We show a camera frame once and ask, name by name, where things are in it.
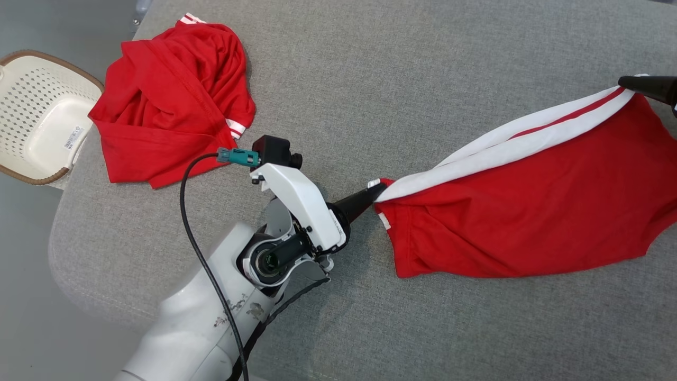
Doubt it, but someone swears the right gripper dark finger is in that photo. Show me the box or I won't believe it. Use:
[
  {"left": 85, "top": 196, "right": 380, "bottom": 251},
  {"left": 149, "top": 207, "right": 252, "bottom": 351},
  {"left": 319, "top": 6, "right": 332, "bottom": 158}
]
[
  {"left": 620, "top": 83, "right": 677, "bottom": 105},
  {"left": 619, "top": 76, "right": 677, "bottom": 90}
]

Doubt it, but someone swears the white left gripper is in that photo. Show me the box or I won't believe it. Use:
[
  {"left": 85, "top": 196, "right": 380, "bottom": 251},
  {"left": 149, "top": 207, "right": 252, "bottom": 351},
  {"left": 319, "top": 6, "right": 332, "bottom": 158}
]
[{"left": 249, "top": 163, "right": 388, "bottom": 253}]

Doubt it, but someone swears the red shirt with white stripes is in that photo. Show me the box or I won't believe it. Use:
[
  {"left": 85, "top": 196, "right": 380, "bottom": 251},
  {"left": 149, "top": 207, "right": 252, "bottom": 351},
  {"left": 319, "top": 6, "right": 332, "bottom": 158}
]
[{"left": 367, "top": 74, "right": 677, "bottom": 279}]

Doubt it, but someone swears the red white basketball jersey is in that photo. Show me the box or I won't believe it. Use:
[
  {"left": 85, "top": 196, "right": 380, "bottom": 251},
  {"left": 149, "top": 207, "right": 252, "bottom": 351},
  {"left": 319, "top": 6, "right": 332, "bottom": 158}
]
[{"left": 88, "top": 13, "right": 257, "bottom": 189}]

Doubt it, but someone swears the cream plastic laundry basket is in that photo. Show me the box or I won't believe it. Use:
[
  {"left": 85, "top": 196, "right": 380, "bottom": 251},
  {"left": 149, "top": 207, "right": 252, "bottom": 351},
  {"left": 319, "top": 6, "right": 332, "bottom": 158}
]
[{"left": 0, "top": 49, "right": 105, "bottom": 187}]

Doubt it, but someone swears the black cable teal connector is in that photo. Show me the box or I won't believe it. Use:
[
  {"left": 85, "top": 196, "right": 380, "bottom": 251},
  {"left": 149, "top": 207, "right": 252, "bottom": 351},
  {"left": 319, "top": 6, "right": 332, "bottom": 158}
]
[{"left": 180, "top": 147, "right": 261, "bottom": 381}]

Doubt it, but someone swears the black braided cable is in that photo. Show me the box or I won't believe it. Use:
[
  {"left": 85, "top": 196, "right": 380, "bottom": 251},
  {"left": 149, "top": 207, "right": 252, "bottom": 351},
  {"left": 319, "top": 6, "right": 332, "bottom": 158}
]
[{"left": 227, "top": 275, "right": 331, "bottom": 381}]

